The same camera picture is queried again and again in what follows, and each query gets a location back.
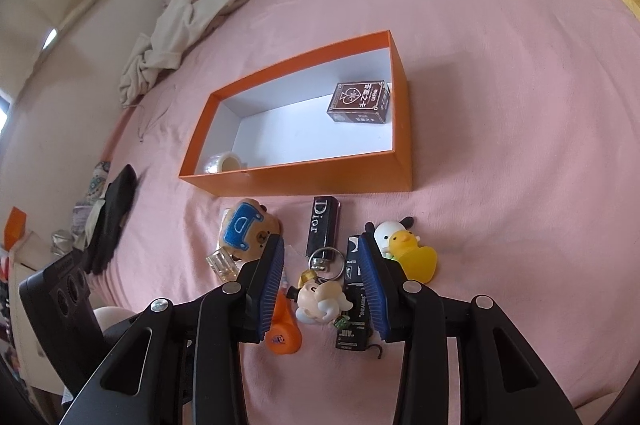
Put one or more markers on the small orange box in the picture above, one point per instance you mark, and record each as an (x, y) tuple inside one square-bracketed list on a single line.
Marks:
[(16, 227)]

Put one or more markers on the orange cardboard box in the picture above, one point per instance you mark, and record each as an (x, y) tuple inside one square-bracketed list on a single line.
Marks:
[(310, 177)]

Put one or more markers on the brown bear plush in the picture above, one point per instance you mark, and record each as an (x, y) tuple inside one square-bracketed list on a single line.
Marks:
[(247, 230)]

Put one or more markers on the pink bed sheet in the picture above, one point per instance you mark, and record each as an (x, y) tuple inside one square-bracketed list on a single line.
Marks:
[(500, 105)]

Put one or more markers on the yellow rubber duck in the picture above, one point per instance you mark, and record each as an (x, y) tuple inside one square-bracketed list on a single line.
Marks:
[(415, 260)]

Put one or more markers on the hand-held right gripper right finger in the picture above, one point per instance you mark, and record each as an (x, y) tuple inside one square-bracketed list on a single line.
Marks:
[(372, 290)]

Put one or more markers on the black lipstick box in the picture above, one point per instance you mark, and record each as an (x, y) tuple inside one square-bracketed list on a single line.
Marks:
[(320, 225)]

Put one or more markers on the black cloth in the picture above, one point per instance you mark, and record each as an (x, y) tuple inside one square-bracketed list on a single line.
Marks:
[(112, 215)]

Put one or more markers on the hat figurine keyring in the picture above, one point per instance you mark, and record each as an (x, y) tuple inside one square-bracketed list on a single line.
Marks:
[(320, 300)]

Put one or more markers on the white cow toy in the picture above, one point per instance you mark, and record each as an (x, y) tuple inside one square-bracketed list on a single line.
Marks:
[(387, 232)]

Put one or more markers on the cream crumpled cloth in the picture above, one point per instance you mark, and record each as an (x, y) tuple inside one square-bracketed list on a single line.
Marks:
[(175, 30)]

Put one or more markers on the floral patterned cloth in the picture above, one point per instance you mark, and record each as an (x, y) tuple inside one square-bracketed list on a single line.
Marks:
[(92, 195)]

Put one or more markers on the glass perfume bottle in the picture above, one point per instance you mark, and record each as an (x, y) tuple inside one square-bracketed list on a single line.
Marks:
[(222, 262)]

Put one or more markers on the glossy black packet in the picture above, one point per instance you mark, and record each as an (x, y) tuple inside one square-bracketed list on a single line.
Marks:
[(356, 300)]

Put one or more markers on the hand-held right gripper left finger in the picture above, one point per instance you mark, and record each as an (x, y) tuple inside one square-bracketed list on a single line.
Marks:
[(270, 295)]

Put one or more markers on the clear tape roll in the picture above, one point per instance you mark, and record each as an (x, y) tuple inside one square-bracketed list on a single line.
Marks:
[(215, 164)]

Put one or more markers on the orange plastic toy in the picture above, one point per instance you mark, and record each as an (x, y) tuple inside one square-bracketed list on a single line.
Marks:
[(285, 335)]

